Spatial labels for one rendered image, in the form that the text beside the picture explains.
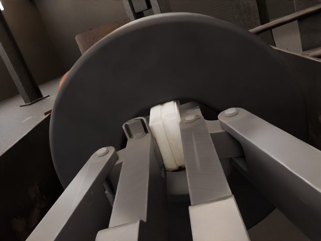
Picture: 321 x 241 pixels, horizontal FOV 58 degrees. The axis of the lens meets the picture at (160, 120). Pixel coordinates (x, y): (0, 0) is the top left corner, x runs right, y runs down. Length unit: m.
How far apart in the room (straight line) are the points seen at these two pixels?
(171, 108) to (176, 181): 0.07
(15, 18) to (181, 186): 11.10
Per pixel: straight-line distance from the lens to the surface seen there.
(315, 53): 0.45
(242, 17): 3.20
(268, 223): 0.26
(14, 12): 11.29
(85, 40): 2.88
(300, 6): 0.54
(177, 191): 0.19
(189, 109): 0.17
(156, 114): 0.15
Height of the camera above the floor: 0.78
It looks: 19 degrees down
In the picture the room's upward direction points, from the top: 20 degrees counter-clockwise
